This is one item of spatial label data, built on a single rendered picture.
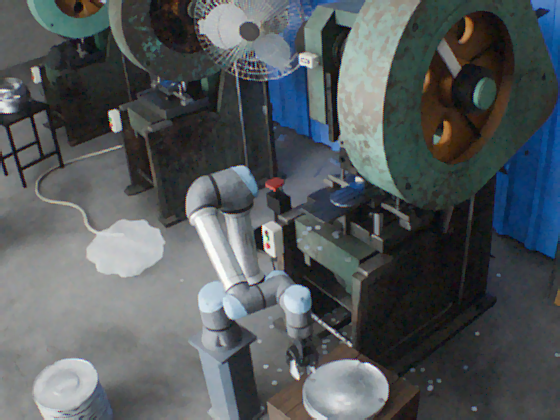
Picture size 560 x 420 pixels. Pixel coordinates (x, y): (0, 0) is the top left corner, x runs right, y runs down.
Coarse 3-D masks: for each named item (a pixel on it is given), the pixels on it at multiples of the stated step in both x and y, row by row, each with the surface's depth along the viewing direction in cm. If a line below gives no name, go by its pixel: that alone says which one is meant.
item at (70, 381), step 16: (48, 368) 237; (64, 368) 237; (80, 368) 237; (48, 384) 229; (64, 384) 229; (80, 384) 229; (96, 384) 228; (48, 400) 222; (64, 400) 222; (80, 400) 222
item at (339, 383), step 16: (320, 368) 211; (336, 368) 211; (352, 368) 210; (368, 368) 209; (320, 384) 205; (336, 384) 204; (352, 384) 203; (368, 384) 203; (384, 384) 202; (320, 400) 199; (336, 400) 198; (352, 400) 197; (368, 400) 197; (384, 400) 196; (336, 416) 192; (352, 416) 191; (368, 416) 190
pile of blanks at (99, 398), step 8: (32, 392) 226; (96, 392) 228; (104, 392) 239; (88, 400) 223; (96, 400) 228; (104, 400) 236; (40, 408) 222; (72, 408) 218; (80, 408) 221; (88, 408) 224; (96, 408) 229; (104, 408) 234; (48, 416) 222; (56, 416) 219; (64, 416) 219; (72, 416) 220; (80, 416) 222; (88, 416) 225; (96, 416) 229; (104, 416) 234; (112, 416) 244
